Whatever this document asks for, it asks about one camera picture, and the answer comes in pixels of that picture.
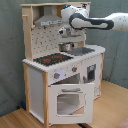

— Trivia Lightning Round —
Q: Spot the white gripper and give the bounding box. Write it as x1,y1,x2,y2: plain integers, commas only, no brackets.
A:
58,26,84,45

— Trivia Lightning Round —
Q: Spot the white oven door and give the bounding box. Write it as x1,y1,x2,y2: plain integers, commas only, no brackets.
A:
49,83,94,124

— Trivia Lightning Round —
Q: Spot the small metal pot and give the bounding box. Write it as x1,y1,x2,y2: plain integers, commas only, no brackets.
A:
59,42,74,52

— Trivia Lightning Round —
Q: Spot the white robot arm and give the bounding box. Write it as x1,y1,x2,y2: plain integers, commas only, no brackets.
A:
58,5,128,43

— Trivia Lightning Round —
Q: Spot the wooden toy kitchen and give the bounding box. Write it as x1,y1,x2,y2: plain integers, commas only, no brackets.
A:
22,3,105,127

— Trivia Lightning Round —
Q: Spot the grey sink basin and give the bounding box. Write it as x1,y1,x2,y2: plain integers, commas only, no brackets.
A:
68,47,94,56

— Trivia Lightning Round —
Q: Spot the grey range hood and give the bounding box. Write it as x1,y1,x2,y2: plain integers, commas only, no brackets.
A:
34,6,62,27

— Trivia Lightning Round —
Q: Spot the toy microwave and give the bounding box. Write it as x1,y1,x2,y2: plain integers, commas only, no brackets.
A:
66,2,90,22

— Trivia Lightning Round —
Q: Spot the black stovetop with red burners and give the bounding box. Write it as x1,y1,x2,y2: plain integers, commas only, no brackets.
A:
34,53,71,66

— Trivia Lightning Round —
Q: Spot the right stove knob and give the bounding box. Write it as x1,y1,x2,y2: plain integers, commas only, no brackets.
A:
71,66,78,73

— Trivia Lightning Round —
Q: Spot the stove knob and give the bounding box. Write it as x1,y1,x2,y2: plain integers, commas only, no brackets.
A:
71,66,78,73
54,73,60,79

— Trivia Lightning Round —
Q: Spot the grey dishwasher panel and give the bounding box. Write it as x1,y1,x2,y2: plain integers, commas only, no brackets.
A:
87,65,96,82

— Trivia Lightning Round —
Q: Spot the left stove knob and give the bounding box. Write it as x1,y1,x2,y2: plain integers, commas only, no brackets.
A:
54,73,60,79

